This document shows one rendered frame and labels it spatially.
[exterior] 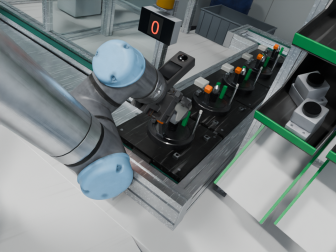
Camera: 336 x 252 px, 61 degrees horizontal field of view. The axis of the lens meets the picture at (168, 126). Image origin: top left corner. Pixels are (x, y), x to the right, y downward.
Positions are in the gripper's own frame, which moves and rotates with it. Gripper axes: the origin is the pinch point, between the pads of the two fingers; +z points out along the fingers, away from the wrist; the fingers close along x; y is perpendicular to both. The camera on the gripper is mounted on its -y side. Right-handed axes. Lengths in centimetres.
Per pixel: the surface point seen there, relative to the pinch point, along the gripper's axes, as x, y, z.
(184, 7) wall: -195, -144, 313
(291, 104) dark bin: 25.0, -10.3, -9.1
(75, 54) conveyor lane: -55, 4, 17
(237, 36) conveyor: -29, -59, 101
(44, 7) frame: -77, -5, 13
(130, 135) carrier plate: -6.8, 15.4, -1.4
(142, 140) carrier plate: -3.4, 14.8, -0.6
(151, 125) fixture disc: -4.5, 10.3, 2.0
